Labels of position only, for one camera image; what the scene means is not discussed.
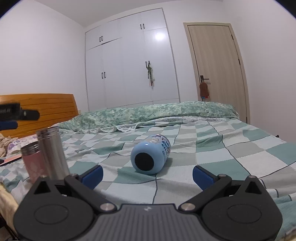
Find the pink steel cup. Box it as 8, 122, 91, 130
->
21, 142, 49, 184

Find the pink notebook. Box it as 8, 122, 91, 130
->
0, 155, 22, 166

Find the light blue printed cup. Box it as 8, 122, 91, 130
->
130, 134, 171, 175

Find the beige wooden door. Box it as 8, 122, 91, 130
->
184, 22, 250, 123

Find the black door handle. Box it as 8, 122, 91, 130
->
200, 75, 209, 83

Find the green hanging ornament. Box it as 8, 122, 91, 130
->
145, 61, 155, 88

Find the green floral duvet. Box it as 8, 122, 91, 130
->
58, 101, 239, 133

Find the purple floral pillow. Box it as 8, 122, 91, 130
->
6, 135, 38, 157

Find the checkered green bed sheet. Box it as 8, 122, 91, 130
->
0, 116, 296, 241

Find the beige cloth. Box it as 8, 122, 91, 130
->
0, 134, 13, 157

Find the stainless steel cup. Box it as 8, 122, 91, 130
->
37, 126, 70, 180

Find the white wardrobe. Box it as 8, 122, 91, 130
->
85, 8, 180, 111

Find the wooden headboard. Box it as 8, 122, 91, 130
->
1, 93, 79, 138

